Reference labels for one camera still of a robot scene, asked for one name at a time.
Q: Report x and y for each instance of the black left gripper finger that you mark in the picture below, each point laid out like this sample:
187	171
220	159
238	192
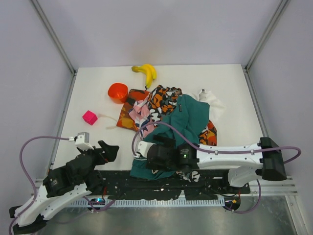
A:
111	152
105	147

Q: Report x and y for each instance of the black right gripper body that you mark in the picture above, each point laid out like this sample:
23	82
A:
151	158

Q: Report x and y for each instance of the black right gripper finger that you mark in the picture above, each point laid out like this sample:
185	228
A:
165	141
152	169

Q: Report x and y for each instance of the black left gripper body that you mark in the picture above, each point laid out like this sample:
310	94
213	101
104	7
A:
98	153

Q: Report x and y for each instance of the teal green shorts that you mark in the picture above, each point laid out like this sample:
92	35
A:
189	117

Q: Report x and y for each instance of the orange shorts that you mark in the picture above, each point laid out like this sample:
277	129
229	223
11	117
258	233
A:
208	135

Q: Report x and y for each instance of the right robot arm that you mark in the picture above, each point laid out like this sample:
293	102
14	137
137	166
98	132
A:
262	160

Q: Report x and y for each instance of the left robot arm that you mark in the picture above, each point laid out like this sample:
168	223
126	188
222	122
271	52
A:
62	186

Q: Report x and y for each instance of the orange camouflage cloth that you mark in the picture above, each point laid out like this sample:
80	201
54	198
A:
124	120

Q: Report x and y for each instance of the pink navy patterned cloth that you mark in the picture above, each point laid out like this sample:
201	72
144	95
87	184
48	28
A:
141	116

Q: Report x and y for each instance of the black orange white patterned cloth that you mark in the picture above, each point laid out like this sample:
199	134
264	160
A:
162	101

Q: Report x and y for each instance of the pink cube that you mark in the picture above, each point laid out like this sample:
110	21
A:
89	117

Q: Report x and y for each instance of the orange plastic cup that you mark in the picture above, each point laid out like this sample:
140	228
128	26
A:
118	93

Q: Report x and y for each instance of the yellow banana bunch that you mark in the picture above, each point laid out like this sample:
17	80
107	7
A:
149	71

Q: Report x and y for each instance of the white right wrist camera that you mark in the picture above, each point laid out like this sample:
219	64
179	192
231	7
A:
141	149

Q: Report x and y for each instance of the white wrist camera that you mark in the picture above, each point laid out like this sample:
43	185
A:
141	149
81	141

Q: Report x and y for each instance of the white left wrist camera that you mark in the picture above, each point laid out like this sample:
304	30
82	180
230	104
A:
81	141

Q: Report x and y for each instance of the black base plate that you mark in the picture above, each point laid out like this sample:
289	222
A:
206	185

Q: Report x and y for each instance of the white slotted cable duct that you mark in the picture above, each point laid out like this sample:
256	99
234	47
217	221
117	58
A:
180	202

